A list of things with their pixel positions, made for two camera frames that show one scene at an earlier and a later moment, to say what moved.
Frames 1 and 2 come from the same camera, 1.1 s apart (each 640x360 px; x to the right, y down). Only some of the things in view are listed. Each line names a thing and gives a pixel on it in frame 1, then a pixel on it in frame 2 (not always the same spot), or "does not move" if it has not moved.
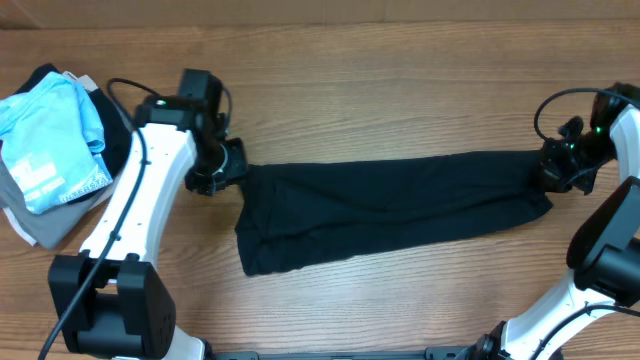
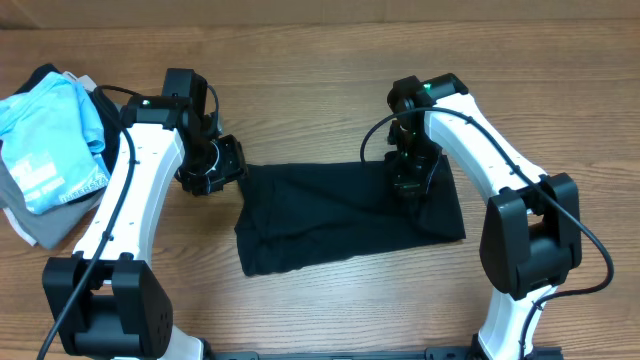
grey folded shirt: (48, 229) does not move
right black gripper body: (576, 164) to (413, 173)
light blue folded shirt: (50, 134) does not move
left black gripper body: (219, 166) does not move
